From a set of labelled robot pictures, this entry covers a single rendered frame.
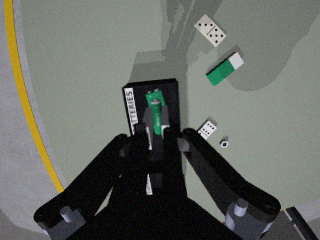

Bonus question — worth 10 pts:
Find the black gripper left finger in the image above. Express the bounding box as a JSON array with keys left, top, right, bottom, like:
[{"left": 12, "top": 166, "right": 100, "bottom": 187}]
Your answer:
[{"left": 33, "top": 107, "right": 154, "bottom": 240}]

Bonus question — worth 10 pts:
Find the white domino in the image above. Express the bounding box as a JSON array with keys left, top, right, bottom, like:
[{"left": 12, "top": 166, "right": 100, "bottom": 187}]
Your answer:
[
  {"left": 197, "top": 119, "right": 217, "bottom": 140},
  {"left": 194, "top": 14, "right": 226, "bottom": 47}
]

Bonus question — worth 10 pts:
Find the black three-section bin rack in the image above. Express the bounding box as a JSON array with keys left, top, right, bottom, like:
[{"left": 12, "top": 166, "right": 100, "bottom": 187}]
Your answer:
[{"left": 122, "top": 78, "right": 181, "bottom": 196}]

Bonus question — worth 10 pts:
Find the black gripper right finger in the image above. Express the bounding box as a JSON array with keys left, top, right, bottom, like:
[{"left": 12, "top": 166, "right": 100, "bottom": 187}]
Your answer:
[{"left": 161, "top": 105, "right": 281, "bottom": 240}]

